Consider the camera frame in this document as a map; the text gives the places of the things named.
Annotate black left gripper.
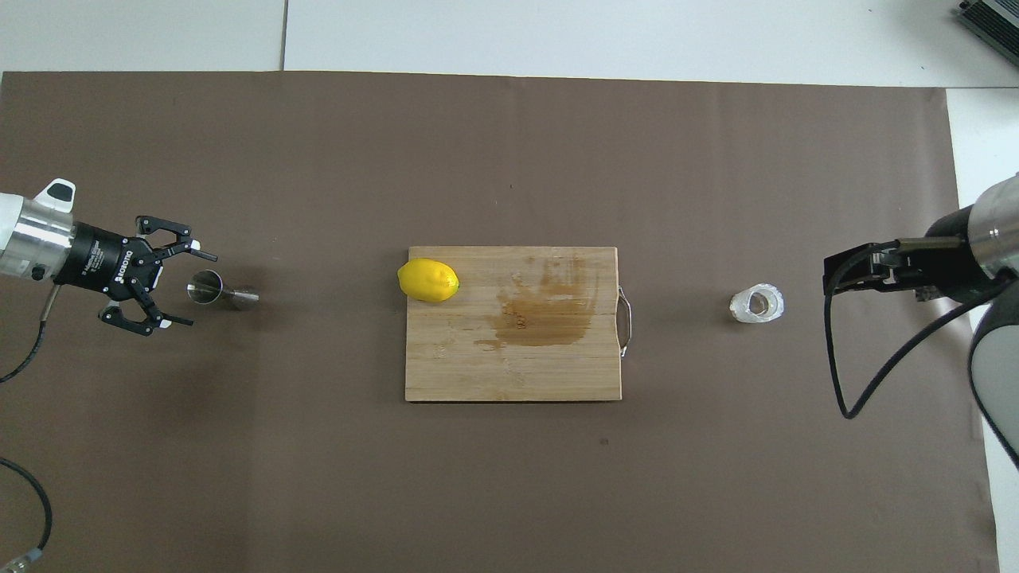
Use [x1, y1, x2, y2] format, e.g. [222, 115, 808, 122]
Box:
[54, 215, 218, 337]

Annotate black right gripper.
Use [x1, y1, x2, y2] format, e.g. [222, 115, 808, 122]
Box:
[825, 209, 996, 304]

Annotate steel double jigger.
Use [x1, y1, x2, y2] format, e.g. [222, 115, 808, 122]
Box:
[186, 269, 260, 311]

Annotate clear plastic cup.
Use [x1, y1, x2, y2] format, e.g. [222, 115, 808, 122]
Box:
[729, 282, 785, 325]

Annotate yellow lemon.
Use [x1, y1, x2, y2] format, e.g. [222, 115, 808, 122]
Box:
[396, 257, 461, 303]

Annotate grey ribbed device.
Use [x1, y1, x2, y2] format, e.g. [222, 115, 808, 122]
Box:
[954, 0, 1019, 58]

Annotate wooden cutting board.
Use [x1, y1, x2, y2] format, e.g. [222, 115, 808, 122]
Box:
[404, 245, 634, 403]

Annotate brown paper table mat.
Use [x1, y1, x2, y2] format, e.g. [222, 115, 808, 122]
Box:
[0, 70, 1000, 573]

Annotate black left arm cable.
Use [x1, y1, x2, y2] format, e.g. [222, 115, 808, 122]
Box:
[0, 283, 61, 573]

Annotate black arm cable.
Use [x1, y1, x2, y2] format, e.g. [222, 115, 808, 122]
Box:
[822, 243, 1019, 420]
[0, 283, 61, 573]

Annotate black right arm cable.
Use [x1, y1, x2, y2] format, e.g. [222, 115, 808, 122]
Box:
[822, 243, 1019, 420]

